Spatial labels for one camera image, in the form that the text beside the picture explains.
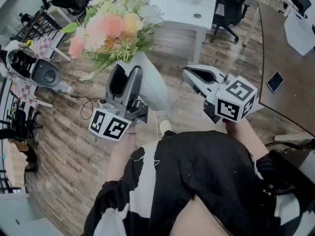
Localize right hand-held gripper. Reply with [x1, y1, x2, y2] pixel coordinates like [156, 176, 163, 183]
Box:
[182, 64, 258, 124]

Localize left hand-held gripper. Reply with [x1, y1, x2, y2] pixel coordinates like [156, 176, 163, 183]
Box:
[88, 63, 150, 142]

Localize pink flowers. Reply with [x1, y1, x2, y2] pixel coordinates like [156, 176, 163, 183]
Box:
[59, 0, 171, 112]

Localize person's left forearm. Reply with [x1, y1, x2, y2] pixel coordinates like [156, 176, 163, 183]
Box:
[107, 129, 139, 182]

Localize person's right forearm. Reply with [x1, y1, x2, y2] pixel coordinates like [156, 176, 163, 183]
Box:
[225, 118, 269, 161]

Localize person's white shoe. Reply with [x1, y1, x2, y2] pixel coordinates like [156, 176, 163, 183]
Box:
[159, 119, 172, 140]

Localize smartphone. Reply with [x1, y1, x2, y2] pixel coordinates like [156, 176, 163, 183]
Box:
[267, 71, 284, 93]

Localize black office chair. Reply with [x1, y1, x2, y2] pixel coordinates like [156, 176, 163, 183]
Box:
[210, 0, 255, 43]
[284, 0, 312, 18]
[51, 0, 91, 16]
[0, 108, 43, 173]

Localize person's black white shirt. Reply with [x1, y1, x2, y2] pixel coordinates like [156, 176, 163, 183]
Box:
[82, 130, 315, 236]

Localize dark brown curved table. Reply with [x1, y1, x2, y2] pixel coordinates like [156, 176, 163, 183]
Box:
[242, 1, 315, 142]

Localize white box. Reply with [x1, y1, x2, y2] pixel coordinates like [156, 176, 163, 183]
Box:
[283, 8, 315, 57]

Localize black ribbed box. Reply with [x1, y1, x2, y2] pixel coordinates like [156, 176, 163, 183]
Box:
[6, 48, 37, 79]

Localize black metal rack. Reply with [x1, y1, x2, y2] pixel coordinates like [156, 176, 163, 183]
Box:
[11, 10, 63, 42]

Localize black equipment pack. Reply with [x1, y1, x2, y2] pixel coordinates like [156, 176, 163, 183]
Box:
[267, 148, 315, 198]

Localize cardboard box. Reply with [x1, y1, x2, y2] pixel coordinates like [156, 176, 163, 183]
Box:
[2, 139, 28, 187]

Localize black floor cable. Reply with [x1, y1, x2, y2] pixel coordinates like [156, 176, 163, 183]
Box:
[56, 89, 102, 120]

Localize thin white cord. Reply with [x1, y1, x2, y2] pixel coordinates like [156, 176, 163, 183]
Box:
[153, 109, 161, 140]

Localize black pack cable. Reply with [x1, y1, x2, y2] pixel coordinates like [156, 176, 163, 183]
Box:
[264, 138, 315, 150]

